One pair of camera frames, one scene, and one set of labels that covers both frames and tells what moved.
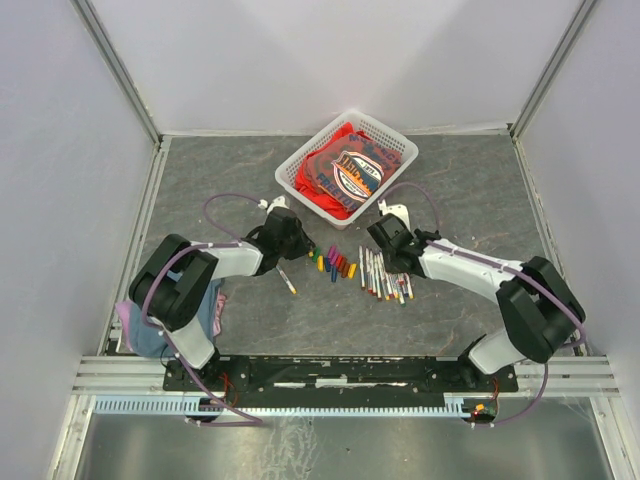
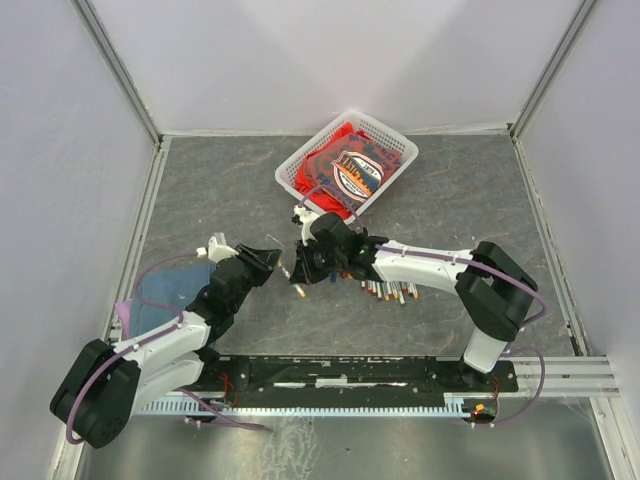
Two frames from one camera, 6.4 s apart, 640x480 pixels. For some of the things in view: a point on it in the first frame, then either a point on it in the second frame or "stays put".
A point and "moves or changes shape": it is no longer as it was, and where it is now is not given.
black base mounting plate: x=347 y=374 stays put
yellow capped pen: x=288 y=283 moves or changes shape
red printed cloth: x=338 y=177 stays put
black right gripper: x=387 y=263 -> x=303 y=273
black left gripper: x=305 y=246 -> x=264 y=261
